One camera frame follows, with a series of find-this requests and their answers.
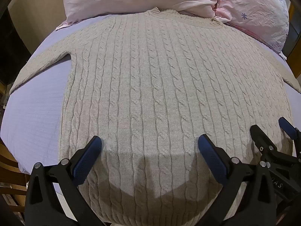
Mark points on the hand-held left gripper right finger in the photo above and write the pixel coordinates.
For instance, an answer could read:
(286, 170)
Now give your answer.
(212, 161)

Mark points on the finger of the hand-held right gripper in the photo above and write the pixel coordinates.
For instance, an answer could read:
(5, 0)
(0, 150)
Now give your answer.
(287, 127)
(259, 137)

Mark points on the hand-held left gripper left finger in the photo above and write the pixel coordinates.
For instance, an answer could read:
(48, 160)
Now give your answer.
(86, 161)

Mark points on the lavender bed sheet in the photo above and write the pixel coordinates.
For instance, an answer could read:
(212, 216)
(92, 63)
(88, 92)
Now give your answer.
(35, 108)

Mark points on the wooden chair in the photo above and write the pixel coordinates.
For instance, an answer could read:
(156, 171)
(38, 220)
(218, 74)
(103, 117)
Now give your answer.
(10, 169)

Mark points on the pink crinkled floral pillow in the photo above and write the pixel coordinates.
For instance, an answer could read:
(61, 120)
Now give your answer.
(254, 9)

